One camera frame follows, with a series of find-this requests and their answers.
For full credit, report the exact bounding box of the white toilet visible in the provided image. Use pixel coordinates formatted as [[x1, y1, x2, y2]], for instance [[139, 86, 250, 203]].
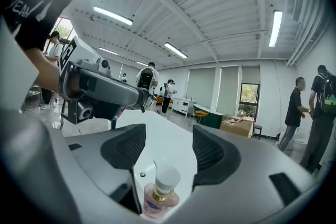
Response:
[[292, 136, 308, 152]]

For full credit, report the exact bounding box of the white black backpack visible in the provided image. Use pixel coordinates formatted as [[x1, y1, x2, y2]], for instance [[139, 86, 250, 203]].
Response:
[[138, 68, 154, 89]]

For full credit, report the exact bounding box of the person's black printed shirt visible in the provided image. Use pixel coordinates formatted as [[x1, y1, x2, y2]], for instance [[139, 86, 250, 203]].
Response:
[[0, 0, 98, 50]]

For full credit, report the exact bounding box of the white cabinet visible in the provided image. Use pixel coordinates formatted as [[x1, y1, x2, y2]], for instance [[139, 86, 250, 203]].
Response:
[[172, 97, 195, 119]]

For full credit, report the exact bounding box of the person's left forearm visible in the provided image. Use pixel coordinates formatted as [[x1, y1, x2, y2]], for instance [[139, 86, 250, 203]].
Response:
[[25, 47, 61, 94]]

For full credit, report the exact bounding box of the wire chair orange cushion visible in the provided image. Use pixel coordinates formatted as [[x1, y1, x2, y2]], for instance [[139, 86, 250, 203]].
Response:
[[194, 105, 211, 126]]

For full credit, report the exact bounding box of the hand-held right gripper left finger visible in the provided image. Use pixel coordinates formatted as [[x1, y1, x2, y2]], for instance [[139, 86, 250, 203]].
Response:
[[0, 109, 148, 224]]

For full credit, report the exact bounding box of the large cardboard box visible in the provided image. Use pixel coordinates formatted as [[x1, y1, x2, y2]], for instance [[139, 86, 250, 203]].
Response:
[[219, 115, 255, 137]]

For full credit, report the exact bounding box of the grey roller blind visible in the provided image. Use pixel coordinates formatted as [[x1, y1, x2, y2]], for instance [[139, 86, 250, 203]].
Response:
[[187, 67, 216, 113], [217, 65, 240, 116]]

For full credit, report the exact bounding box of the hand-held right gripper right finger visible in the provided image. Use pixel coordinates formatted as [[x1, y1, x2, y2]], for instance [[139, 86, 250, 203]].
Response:
[[170, 124, 324, 224]]

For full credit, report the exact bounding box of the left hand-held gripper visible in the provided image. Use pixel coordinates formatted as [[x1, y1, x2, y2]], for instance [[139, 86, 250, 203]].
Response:
[[58, 36, 151, 126]]

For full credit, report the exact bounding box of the black stool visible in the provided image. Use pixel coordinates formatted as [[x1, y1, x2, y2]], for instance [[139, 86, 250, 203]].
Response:
[[254, 124, 263, 141]]

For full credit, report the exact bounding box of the black framed window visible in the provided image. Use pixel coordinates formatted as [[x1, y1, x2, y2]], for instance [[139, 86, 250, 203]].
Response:
[[240, 83, 260, 115]]

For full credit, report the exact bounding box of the green black backpack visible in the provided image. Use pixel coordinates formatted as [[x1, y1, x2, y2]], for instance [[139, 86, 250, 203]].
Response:
[[318, 73, 336, 114]]

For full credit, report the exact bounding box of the white round object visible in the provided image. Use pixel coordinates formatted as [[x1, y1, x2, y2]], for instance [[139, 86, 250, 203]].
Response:
[[141, 159, 182, 221]]

